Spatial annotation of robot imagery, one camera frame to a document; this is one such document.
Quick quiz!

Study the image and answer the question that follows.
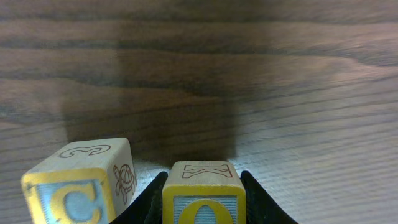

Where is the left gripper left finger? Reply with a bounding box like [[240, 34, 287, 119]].
[[109, 172, 168, 224]]

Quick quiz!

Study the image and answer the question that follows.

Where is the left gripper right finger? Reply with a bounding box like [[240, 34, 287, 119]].
[[240, 170, 298, 224]]

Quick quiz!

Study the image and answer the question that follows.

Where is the yellow O block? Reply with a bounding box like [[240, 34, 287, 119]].
[[162, 161, 246, 224]]

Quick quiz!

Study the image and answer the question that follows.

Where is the yellow C block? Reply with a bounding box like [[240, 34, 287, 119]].
[[21, 138, 137, 223]]

